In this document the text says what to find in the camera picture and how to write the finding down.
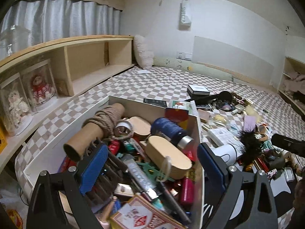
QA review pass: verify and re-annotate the long green pillow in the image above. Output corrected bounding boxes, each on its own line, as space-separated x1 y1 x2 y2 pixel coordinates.
152 57 234 83

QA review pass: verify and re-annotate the black remote control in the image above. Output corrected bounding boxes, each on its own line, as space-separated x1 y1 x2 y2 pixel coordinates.
143 98 168 108

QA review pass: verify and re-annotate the pile of pale clothes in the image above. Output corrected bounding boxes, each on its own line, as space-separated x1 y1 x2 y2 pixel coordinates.
283 73 305 98

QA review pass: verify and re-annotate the black round hairbrush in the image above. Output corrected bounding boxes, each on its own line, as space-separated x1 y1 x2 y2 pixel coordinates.
185 91 233 103

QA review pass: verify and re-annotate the green and red box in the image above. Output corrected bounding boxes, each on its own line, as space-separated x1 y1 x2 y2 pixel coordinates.
170 100 191 110

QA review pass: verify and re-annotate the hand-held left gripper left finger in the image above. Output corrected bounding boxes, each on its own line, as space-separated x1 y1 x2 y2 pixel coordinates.
26 143 109 229

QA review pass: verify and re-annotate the bear doll in clear case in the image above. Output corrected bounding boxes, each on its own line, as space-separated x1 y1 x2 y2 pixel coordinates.
20 58 59 114

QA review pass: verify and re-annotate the red cardboard box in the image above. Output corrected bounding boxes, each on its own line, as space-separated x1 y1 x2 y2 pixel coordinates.
164 107 190 130

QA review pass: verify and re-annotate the rabbit doll in clear case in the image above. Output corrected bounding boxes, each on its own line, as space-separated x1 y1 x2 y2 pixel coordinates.
0 73 32 136

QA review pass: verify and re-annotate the white tape roll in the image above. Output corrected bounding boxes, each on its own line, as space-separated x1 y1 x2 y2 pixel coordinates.
116 120 135 134

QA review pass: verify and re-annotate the white headboard panel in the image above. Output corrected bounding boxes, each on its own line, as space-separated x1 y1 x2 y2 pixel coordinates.
193 36 274 87

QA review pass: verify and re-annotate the clear glass dome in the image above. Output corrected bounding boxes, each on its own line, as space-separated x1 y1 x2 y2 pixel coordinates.
0 25 30 58

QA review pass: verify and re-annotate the red bottle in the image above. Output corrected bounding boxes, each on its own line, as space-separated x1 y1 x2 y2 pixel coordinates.
181 178 195 205

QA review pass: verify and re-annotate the white carton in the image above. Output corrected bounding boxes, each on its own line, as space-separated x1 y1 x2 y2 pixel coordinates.
207 127 236 146

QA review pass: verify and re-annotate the yellow box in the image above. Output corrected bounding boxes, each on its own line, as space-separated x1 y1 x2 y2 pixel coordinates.
0 124 7 153

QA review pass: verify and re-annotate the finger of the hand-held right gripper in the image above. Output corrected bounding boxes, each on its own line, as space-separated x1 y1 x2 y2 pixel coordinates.
272 134 305 158

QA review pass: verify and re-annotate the printed plastic bag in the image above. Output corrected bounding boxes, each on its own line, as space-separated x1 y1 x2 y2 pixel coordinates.
0 188 26 229

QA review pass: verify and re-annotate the brown wooden rack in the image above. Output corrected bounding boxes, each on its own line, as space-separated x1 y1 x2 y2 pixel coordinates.
84 138 129 207

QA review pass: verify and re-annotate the small brown cardboard box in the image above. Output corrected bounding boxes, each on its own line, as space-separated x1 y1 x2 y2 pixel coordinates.
56 79 69 97

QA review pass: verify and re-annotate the black and white gift box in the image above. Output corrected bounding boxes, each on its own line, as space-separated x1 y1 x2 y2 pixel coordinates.
187 84 210 96

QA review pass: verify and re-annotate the white storage box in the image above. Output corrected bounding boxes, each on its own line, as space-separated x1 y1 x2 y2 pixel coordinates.
23 95 205 229

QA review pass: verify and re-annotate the cardboard tube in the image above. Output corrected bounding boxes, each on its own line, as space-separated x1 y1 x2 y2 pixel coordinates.
63 103 125 163

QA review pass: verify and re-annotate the brown rope coil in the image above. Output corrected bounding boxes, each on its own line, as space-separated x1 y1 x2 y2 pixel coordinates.
82 106 122 140

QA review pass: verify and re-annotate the small wooden shelf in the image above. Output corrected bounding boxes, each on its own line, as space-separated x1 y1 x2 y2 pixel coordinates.
278 57 305 120

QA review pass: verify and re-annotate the green tree-shaped cutout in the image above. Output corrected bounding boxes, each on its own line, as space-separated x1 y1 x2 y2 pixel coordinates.
137 162 172 184

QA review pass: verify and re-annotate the checked bed sheet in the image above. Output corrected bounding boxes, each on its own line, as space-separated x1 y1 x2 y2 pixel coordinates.
14 67 305 229

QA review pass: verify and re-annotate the long wooden shelf unit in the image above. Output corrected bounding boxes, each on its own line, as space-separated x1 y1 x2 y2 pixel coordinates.
0 35 135 170

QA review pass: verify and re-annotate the white wall socket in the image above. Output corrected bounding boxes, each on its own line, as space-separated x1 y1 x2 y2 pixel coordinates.
176 51 192 61

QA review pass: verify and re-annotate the fluffy white pillow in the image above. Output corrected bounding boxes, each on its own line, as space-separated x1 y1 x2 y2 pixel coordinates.
133 35 155 68

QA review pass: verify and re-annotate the dark blue thermos bottle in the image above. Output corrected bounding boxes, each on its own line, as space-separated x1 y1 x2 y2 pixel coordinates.
151 117 194 149

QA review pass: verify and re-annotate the oval wooden box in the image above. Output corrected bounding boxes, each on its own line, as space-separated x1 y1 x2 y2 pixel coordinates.
145 135 192 180

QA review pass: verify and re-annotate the red and white card box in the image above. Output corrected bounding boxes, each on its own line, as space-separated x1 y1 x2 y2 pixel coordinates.
110 194 187 229

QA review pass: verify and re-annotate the grey curtain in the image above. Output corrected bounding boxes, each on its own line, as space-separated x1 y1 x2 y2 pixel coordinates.
0 0 121 60

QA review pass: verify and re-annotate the white hanging bag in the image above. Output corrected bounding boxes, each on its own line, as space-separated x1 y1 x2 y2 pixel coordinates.
179 0 192 30

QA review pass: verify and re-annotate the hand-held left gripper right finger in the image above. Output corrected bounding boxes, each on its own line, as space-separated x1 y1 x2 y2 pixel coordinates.
197 142 279 229

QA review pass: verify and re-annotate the black feather duster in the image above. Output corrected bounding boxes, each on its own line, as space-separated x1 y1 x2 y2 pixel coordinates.
236 129 262 160

